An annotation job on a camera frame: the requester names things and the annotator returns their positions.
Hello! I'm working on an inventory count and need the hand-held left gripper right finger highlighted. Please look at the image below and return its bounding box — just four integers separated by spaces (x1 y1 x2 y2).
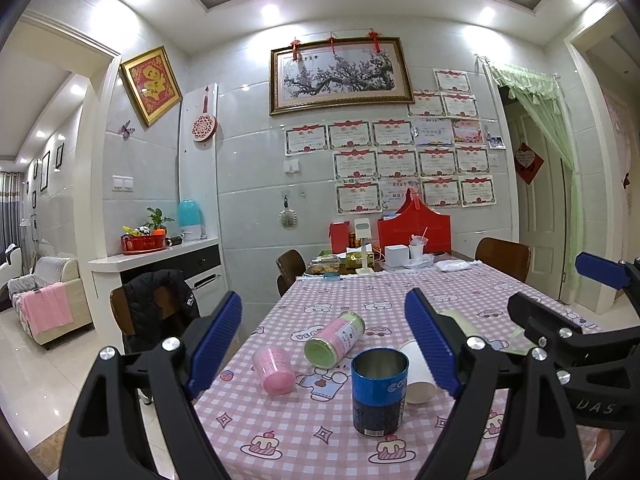
404 287 586 480

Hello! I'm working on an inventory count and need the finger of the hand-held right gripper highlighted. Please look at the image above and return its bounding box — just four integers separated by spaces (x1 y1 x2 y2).
507 292 640 368
575 251 640 306

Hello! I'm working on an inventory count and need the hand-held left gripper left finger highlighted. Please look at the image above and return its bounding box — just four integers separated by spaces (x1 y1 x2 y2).
59 290 243 480

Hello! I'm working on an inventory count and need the blue metal cup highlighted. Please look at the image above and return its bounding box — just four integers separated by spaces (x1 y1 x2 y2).
350 349 410 437

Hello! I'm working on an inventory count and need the pale green cup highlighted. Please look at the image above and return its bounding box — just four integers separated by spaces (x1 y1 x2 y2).
436 308 483 348

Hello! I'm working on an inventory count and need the white paper cup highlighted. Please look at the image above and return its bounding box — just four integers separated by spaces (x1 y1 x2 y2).
398 339 437 406

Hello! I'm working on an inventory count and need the pink plastic cup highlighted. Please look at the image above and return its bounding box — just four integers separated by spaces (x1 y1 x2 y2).
251 345 296 396

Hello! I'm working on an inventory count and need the clear cup with straw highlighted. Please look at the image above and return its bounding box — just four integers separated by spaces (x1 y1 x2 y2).
408 226 430 262

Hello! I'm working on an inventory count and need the black jacket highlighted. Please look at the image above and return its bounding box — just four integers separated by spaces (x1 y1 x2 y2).
122 269 202 356

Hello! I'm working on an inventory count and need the brown chair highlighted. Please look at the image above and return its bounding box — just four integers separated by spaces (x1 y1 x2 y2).
474 237 532 284
276 249 307 297
110 282 198 337

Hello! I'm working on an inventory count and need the white sideboard cabinet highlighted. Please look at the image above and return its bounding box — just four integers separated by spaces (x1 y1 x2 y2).
89 237 222 321

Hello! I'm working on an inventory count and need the white plastic bag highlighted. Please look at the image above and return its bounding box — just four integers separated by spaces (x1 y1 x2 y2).
410 254 478 275

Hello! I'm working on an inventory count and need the white door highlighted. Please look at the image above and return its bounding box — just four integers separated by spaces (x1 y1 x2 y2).
502 87 576 303

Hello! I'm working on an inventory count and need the white square box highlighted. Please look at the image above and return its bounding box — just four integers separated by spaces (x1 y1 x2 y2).
384 244 412 272

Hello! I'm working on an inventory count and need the pink jar with green lid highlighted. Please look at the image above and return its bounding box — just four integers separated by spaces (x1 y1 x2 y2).
303 311 366 370

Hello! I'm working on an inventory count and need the red gift bag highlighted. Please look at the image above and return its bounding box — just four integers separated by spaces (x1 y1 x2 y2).
377 187 451 262

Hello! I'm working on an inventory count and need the white desk lamp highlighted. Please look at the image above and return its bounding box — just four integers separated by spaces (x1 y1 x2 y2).
353 219 375 275

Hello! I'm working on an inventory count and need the red tin box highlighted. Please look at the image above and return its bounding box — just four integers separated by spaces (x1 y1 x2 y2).
120 233 169 256

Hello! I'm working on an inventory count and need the pink checkered tablecloth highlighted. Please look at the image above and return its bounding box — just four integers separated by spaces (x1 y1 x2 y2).
192 260 616 480

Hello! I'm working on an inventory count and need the red diamond door decoration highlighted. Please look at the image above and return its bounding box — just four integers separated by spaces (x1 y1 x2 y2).
514 141 545 186

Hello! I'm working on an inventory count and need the blue white humidifier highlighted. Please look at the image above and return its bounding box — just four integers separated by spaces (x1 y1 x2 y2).
177 200 210 244

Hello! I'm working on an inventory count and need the clear food container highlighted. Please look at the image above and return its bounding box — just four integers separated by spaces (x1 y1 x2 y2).
306 255 347 279

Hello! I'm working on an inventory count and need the small potted plant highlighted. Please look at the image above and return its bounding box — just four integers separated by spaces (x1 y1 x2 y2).
146 207 174 237

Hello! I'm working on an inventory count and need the hanging round brush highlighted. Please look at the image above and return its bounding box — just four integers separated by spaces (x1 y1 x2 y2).
278 195 298 230

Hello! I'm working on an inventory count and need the green lace door curtain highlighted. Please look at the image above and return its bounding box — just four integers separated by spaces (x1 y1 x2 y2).
484 60 585 306

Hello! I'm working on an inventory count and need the pink blanket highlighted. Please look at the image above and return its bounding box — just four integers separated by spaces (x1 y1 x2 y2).
19 281 74 335

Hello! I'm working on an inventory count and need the beige sofa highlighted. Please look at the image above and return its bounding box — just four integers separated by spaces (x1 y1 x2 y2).
6 255 94 352

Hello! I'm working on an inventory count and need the round pink hanging ornament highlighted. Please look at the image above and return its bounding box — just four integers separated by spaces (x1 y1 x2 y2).
192 86 218 145

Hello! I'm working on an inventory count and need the grey window curtain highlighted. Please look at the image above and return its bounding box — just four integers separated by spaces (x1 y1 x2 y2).
0 170 32 261

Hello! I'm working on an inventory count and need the framed red gold picture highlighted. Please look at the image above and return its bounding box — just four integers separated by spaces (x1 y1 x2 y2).
120 46 183 128

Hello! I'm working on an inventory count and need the framed plum blossom picture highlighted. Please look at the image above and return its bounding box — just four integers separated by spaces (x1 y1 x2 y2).
269 36 416 116

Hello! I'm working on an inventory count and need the group of wall certificates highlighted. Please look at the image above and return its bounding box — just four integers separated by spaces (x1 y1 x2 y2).
284 67 499 213

